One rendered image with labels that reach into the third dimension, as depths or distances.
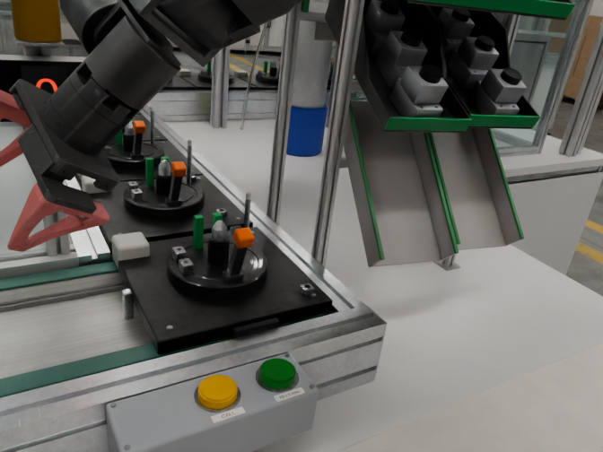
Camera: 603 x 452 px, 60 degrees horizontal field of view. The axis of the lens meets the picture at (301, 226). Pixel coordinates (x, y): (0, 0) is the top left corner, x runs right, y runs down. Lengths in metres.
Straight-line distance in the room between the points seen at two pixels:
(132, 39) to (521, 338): 0.76
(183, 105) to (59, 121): 1.47
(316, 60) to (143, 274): 1.00
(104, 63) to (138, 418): 0.33
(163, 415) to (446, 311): 0.57
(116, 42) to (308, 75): 1.18
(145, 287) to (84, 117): 0.33
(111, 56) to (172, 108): 1.47
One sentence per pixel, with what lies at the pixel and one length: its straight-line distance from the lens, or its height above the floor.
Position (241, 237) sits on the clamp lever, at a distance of 0.64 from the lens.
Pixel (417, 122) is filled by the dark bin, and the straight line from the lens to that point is 0.73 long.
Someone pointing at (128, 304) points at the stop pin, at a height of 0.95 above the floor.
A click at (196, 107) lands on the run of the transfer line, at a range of 1.93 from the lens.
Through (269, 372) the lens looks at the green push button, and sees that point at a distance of 0.59.
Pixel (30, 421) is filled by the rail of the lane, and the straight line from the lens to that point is 0.58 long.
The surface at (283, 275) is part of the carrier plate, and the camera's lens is 0.76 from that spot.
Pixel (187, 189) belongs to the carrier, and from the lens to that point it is 0.97.
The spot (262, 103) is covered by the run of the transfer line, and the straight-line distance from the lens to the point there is 2.03.
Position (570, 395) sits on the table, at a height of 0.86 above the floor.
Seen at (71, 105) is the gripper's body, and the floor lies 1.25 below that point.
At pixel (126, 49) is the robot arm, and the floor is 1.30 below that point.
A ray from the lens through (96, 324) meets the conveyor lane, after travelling 0.75.
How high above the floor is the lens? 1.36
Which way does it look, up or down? 25 degrees down
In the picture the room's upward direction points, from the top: 7 degrees clockwise
